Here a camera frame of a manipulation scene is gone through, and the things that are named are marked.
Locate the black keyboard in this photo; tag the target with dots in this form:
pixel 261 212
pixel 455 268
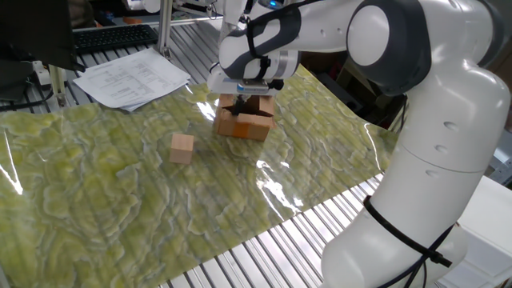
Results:
pixel 114 37

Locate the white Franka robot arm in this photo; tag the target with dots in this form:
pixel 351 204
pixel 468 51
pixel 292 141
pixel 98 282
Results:
pixel 432 160

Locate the cardboard box with orange tape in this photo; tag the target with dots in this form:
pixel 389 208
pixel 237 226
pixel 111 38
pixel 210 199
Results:
pixel 244 126

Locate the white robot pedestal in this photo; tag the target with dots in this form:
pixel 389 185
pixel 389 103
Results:
pixel 234 16

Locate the aluminium frame post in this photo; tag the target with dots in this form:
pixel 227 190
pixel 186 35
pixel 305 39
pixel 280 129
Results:
pixel 164 28

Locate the aluminium frame rail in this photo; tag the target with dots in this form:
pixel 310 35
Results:
pixel 188 20

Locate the silver blue wrist-mounted device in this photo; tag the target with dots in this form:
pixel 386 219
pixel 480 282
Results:
pixel 253 86

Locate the stack of printed papers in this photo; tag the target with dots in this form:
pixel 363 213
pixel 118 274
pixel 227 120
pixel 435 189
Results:
pixel 132 78

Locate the small orange item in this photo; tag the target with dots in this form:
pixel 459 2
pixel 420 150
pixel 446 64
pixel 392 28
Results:
pixel 132 20

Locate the wooden cube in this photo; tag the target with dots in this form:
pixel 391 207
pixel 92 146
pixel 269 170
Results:
pixel 182 150

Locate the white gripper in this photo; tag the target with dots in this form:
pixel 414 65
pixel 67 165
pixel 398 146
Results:
pixel 218 86

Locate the white side table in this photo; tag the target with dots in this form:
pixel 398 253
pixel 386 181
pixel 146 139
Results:
pixel 502 164

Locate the thin aluminium post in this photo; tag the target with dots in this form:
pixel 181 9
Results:
pixel 59 86

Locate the white power strip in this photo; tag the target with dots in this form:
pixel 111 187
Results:
pixel 42 76

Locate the white cabinet box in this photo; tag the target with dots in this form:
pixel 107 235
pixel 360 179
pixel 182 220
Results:
pixel 488 224

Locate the black monitor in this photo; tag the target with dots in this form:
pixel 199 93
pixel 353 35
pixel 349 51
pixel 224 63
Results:
pixel 36 28

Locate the black monitor base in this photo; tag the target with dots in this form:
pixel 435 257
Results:
pixel 14 80

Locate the green marble pattern mat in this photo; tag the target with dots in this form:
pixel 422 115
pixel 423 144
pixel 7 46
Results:
pixel 120 192

